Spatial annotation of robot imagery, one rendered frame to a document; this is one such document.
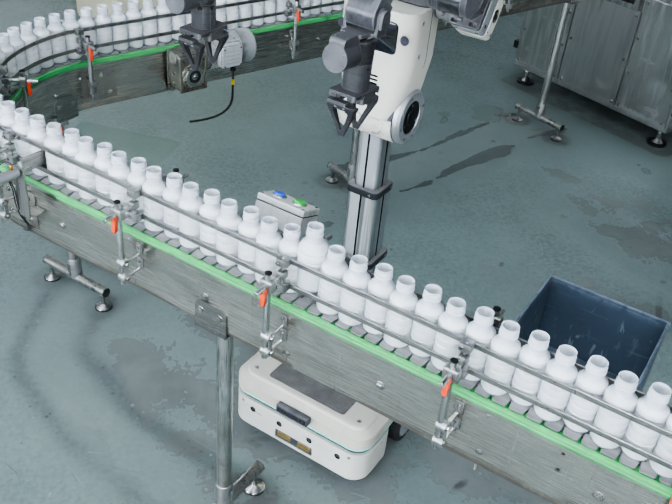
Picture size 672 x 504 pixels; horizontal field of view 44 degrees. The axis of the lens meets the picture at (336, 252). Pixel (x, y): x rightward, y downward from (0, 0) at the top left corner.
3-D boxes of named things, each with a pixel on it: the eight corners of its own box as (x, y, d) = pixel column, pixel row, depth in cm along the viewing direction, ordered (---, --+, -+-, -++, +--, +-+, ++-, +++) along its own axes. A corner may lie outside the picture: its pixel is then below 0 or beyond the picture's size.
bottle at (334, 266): (312, 301, 189) (319, 242, 179) (337, 298, 191) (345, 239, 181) (320, 318, 184) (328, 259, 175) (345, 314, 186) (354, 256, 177)
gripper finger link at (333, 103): (366, 134, 175) (373, 92, 171) (348, 143, 170) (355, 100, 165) (339, 124, 178) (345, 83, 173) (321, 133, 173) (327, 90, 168)
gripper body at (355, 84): (379, 95, 174) (385, 61, 170) (353, 106, 166) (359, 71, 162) (353, 85, 176) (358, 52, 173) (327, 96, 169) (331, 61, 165)
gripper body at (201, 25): (178, 35, 190) (177, 3, 186) (207, 24, 197) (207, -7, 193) (199, 42, 187) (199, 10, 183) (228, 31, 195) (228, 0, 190)
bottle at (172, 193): (168, 225, 210) (166, 168, 201) (191, 229, 209) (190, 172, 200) (160, 237, 205) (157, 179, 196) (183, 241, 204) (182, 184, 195)
